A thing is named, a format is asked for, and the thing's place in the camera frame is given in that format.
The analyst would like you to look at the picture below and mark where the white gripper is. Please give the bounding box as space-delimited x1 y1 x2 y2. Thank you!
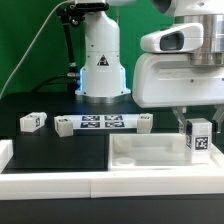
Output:
132 53 224 134

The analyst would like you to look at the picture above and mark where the white square tabletop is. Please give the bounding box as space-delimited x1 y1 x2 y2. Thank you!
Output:
108 133 224 171

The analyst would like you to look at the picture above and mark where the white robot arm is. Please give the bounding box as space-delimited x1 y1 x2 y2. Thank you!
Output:
75 0 224 131

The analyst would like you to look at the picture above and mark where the white U-shaped obstacle fence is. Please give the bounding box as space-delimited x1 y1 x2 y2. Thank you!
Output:
0 140 224 200

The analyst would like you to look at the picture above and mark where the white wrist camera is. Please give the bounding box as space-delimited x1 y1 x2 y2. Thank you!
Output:
140 23 204 53

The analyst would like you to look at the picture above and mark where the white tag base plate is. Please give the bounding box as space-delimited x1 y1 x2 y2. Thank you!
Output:
65 114 139 130

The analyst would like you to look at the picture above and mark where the black cable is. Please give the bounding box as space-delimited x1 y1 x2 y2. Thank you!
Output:
31 73 81 93

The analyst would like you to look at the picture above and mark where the grey cable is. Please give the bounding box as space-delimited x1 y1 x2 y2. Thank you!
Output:
0 0 76 99

